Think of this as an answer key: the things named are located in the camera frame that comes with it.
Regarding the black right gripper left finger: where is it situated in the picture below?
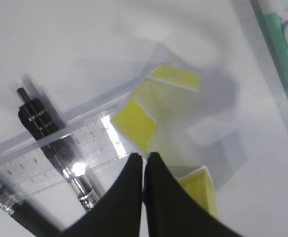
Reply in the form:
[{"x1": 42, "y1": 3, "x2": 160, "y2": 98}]
[{"x1": 15, "y1": 153, "x2": 144, "y2": 237}]

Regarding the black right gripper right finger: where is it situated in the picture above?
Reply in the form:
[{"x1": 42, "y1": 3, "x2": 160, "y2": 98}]
[{"x1": 144, "y1": 152, "x2": 238, "y2": 237}]

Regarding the clear plastic ruler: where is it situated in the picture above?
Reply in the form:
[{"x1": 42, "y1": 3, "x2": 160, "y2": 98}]
[{"x1": 0, "y1": 87, "x2": 135, "y2": 211}]

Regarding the black gel pen middle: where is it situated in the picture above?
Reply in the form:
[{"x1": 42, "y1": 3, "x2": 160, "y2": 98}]
[{"x1": 0, "y1": 178, "x2": 33, "y2": 219}]

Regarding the black gel pen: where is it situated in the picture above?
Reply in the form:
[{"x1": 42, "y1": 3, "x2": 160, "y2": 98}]
[
  {"x1": 16, "y1": 87, "x2": 101, "y2": 211},
  {"x1": 0, "y1": 178, "x2": 33, "y2": 219}
]

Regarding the black gel pen right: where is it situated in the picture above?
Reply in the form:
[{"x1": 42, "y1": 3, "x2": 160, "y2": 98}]
[{"x1": 16, "y1": 87, "x2": 101, "y2": 211}]

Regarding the green utility knife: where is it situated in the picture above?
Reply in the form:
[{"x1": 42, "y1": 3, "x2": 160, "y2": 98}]
[{"x1": 251, "y1": 0, "x2": 288, "y2": 98}]

